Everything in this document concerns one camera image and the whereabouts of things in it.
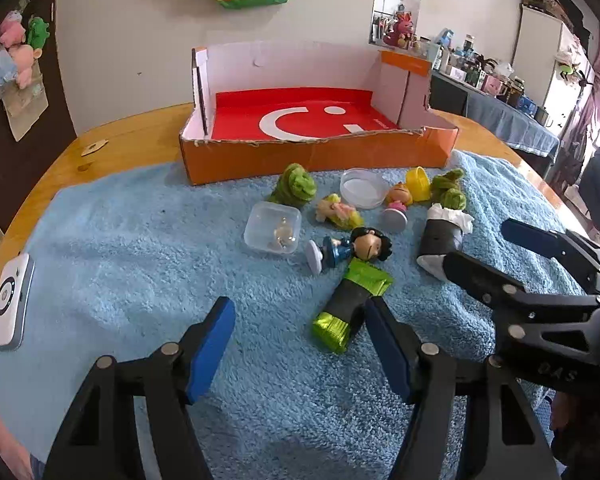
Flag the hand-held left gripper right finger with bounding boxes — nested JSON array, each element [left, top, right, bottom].
[[364, 297, 563, 480]]

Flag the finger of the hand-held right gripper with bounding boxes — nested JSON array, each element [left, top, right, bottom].
[[442, 251, 600, 361], [500, 218, 600, 293]]

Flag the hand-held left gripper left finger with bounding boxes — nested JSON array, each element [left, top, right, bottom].
[[42, 296, 237, 480]]

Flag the black roll with white ends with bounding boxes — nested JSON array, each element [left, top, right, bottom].
[[416, 203, 474, 281]]

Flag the black roll with green ends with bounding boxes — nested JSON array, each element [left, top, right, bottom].
[[311, 260, 395, 356]]

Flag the green fuzzy toy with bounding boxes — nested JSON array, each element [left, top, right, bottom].
[[429, 168, 468, 212], [270, 162, 317, 207]]

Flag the yellow cup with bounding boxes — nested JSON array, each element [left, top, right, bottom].
[[406, 166, 431, 202]]

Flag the blonde doll figure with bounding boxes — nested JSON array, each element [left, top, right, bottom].
[[382, 182, 415, 232]]

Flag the black-haired doll figure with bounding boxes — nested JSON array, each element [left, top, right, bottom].
[[304, 226, 394, 275]]

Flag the clear square plastic container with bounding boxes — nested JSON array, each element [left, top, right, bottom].
[[243, 201, 302, 256]]

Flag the clear round plastic dish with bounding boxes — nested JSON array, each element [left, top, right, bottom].
[[340, 168, 390, 209]]

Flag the pink and yellow fuzzy toy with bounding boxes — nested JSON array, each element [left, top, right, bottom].
[[315, 193, 365, 228]]

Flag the orange cardboard box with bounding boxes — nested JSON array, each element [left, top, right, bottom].
[[179, 41, 459, 187]]

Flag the light blue towel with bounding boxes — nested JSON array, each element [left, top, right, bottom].
[[0, 150, 588, 480]]

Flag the cluttered side table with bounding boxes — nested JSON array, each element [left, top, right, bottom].
[[420, 27, 556, 126]]

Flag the green hanging toy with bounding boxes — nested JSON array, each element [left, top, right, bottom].
[[555, 55, 588, 86]]

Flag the white refrigerator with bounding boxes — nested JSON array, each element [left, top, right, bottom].
[[510, 5, 593, 111]]

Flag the small white device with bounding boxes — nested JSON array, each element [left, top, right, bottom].
[[0, 253, 36, 351]]

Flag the black bag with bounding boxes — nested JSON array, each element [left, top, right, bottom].
[[545, 0, 591, 51]]

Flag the pink clothing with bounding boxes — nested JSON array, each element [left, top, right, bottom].
[[0, 395, 36, 480]]

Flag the patterned brown bag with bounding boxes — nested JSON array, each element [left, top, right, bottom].
[[521, 0, 576, 26]]

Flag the pink dragon plush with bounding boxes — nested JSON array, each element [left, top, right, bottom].
[[382, 10, 416, 48]]

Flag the pink plush toy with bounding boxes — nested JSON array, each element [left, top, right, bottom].
[[0, 12, 28, 46], [7, 44, 43, 88]]

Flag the clear plastic bag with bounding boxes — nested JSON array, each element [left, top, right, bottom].
[[0, 50, 21, 106]]

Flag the green plush toy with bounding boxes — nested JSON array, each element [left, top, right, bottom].
[[27, 16, 51, 51]]

